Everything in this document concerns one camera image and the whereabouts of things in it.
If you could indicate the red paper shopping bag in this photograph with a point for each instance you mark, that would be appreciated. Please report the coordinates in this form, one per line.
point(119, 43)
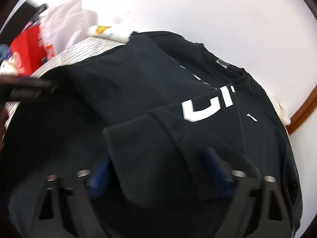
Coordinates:
point(28, 51)

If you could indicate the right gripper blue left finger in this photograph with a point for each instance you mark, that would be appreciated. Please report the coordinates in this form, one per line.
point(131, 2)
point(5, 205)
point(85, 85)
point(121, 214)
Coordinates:
point(98, 179)

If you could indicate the striped quilted mattress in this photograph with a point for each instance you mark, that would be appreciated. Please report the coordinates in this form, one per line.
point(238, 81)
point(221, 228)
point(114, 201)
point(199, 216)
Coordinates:
point(87, 48)

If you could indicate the brown wooden door frame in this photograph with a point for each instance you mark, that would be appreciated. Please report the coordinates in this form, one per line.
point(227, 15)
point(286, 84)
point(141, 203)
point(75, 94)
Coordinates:
point(303, 112)

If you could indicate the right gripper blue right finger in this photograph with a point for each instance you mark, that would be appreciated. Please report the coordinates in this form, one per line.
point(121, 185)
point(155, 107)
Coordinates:
point(219, 172)

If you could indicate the plaid clothing in bag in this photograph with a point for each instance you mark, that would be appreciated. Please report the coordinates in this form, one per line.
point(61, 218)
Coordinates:
point(26, 12)

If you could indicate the white yellow-patterned bed sheet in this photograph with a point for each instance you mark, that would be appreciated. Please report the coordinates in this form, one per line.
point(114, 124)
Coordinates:
point(110, 33)

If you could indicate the person left hand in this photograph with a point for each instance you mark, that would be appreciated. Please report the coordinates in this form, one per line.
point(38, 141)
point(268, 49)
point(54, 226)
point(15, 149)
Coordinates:
point(3, 119)

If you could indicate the white Miniso plastic bag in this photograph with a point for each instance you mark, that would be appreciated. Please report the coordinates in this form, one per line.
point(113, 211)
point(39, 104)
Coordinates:
point(64, 26)

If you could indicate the black sweatshirt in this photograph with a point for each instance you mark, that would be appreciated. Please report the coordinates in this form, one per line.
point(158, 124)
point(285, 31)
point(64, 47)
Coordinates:
point(152, 106)

